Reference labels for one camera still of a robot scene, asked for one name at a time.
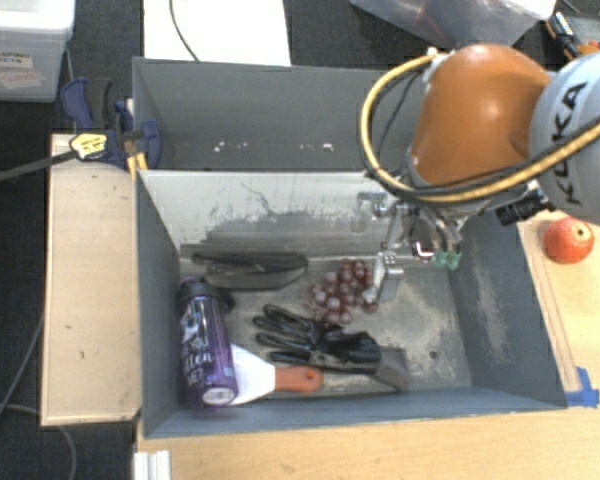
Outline black cylinder on white bracket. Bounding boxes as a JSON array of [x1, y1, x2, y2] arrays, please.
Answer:
[[494, 187, 557, 227]]

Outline pale wood flat board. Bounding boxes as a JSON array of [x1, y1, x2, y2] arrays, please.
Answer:
[[40, 133, 144, 427]]

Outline purple plastic bottle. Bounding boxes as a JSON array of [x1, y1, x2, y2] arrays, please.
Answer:
[[178, 276, 241, 410]]

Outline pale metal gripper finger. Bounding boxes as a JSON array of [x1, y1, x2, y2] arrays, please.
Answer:
[[350, 191, 389, 234], [372, 251, 405, 305]]

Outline dark grey flat scraper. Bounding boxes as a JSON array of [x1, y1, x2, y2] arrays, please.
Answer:
[[324, 346, 412, 392]]

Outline black stapler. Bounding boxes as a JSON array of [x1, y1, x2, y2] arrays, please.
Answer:
[[189, 250, 310, 292]]

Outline grey metal bin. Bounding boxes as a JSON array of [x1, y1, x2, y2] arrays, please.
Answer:
[[131, 56, 569, 440]]

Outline dark red toy grapes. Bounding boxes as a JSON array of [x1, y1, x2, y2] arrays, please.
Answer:
[[306, 258, 381, 326]]

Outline red apple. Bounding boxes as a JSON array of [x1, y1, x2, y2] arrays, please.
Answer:
[[543, 216, 596, 266]]

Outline white spatula with orange handle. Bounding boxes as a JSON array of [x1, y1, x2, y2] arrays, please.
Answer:
[[228, 343, 326, 406]]

